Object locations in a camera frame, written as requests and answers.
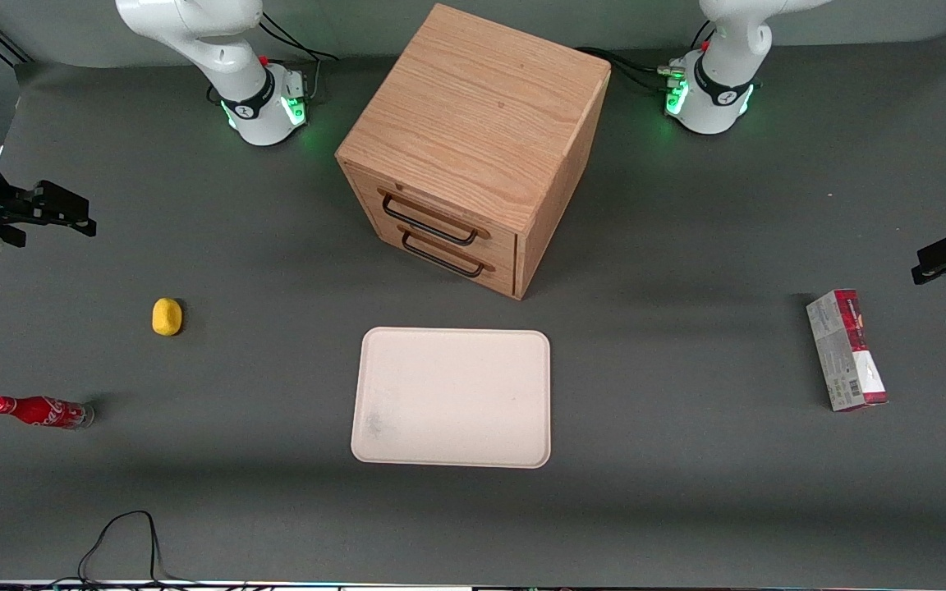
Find yellow lemon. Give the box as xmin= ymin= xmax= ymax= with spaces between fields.
xmin=152 ymin=297 xmax=184 ymax=337

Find black left arm base cables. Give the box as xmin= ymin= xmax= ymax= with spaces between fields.
xmin=576 ymin=21 xmax=716 ymax=93

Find wooden drawer front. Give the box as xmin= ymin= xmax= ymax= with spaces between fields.
xmin=374 ymin=220 xmax=517 ymax=298
xmin=354 ymin=174 xmax=519 ymax=265

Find red coke bottle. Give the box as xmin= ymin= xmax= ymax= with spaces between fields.
xmin=0 ymin=396 xmax=96 ymax=430

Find black metal drawer handle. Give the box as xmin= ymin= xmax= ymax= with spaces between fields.
xmin=380 ymin=193 xmax=480 ymax=247
xmin=401 ymin=230 xmax=487 ymax=278

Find red and grey carton box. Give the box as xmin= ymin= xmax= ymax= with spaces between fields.
xmin=806 ymin=288 xmax=889 ymax=413

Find wooden drawer cabinet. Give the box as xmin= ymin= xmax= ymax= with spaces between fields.
xmin=335 ymin=3 xmax=612 ymax=301

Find thin black looped cable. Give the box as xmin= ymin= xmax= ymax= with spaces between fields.
xmin=54 ymin=511 xmax=244 ymax=588

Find dark grey table cover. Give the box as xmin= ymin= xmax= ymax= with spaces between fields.
xmin=0 ymin=33 xmax=946 ymax=585

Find beige rectangular tray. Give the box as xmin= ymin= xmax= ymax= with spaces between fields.
xmin=351 ymin=327 xmax=552 ymax=470

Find black arm base cables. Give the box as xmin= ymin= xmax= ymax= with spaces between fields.
xmin=576 ymin=21 xmax=716 ymax=93
xmin=259 ymin=12 xmax=340 ymax=106

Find black right arm base cables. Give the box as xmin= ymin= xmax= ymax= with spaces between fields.
xmin=259 ymin=12 xmax=340 ymax=106

